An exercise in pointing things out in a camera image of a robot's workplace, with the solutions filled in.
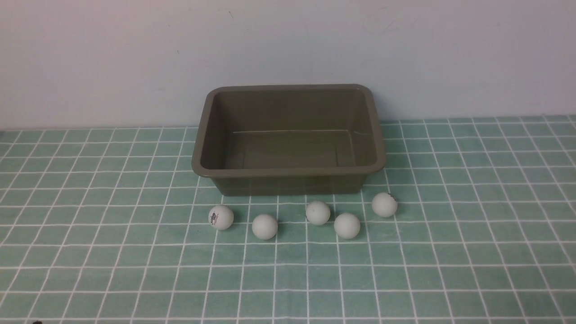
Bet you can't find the plain white ping-pong ball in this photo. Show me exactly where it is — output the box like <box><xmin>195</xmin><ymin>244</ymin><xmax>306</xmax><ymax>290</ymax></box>
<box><xmin>252</xmin><ymin>214</ymin><xmax>278</xmax><ymax>240</ymax></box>

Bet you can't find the white ball with logo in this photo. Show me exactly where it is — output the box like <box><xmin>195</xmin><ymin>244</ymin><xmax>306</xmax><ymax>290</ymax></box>
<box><xmin>208</xmin><ymin>204</ymin><xmax>234</xmax><ymax>230</ymax></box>

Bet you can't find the green checkered tablecloth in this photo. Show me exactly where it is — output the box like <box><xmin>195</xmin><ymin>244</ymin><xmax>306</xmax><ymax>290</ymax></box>
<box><xmin>0</xmin><ymin>115</ymin><xmax>576</xmax><ymax>324</ymax></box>

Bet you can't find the olive plastic storage bin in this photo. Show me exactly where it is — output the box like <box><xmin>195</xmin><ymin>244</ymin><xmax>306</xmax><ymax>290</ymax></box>
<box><xmin>191</xmin><ymin>84</ymin><xmax>387</xmax><ymax>196</ymax></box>

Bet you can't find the white ball with dark mark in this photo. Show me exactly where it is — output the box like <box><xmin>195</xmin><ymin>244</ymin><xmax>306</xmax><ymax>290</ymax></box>
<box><xmin>372</xmin><ymin>192</ymin><xmax>398</xmax><ymax>218</ymax></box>

